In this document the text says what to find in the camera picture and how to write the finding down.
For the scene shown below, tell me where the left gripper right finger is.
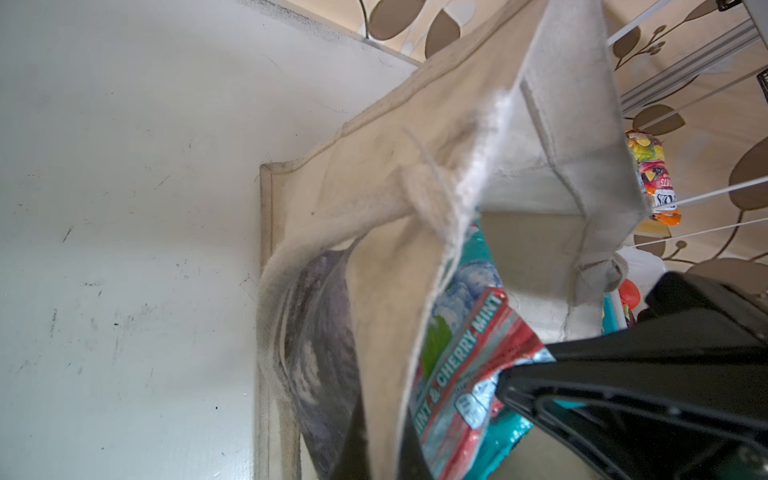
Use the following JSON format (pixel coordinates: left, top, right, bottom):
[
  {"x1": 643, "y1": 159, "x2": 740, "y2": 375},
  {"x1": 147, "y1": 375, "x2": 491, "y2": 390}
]
[{"x1": 397, "y1": 419, "x2": 433, "y2": 480}]

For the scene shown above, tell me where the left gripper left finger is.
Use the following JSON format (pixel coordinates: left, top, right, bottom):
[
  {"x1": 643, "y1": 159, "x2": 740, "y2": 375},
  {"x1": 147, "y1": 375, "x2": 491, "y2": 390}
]
[{"x1": 330, "y1": 398, "x2": 369, "y2": 480}]

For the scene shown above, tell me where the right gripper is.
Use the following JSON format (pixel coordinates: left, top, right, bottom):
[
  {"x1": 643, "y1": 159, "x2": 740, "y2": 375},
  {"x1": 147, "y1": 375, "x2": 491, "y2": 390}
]
[{"x1": 496, "y1": 272, "x2": 767, "y2": 479}]

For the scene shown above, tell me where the pink teal snack bag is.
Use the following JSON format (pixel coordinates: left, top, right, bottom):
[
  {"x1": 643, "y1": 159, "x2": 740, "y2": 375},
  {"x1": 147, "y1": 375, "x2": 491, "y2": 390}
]
[{"x1": 410, "y1": 224, "x2": 554, "y2": 479}]

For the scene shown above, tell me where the white canvas grocery bag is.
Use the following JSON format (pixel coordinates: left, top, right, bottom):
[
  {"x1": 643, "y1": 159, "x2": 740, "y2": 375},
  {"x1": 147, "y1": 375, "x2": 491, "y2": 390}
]
[{"x1": 256, "y1": 1, "x2": 649, "y2": 479}]

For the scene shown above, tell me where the orange Fox's candy bag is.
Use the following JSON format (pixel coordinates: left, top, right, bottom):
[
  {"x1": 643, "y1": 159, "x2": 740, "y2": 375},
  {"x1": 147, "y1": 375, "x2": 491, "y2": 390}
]
[{"x1": 626, "y1": 130, "x2": 682, "y2": 226}]

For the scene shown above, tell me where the teal plastic basket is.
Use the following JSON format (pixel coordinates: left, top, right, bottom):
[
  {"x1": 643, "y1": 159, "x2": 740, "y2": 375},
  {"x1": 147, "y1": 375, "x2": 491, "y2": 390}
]
[{"x1": 602, "y1": 293, "x2": 622, "y2": 335}]

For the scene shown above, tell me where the red tomato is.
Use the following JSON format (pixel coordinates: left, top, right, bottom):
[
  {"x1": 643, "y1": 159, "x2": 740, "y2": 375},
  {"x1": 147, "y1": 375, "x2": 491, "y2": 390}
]
[{"x1": 618, "y1": 279, "x2": 642, "y2": 311}]

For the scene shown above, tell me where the white plastic basket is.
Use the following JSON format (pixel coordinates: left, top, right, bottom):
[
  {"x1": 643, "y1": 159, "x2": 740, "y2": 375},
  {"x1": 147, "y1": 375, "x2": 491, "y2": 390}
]
[{"x1": 618, "y1": 247, "x2": 667, "y2": 314}]

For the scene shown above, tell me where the white wooden shelf rack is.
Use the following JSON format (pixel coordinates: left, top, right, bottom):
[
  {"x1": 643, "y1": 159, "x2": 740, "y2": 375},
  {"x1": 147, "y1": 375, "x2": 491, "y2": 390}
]
[{"x1": 604, "y1": 1, "x2": 767, "y2": 262}]

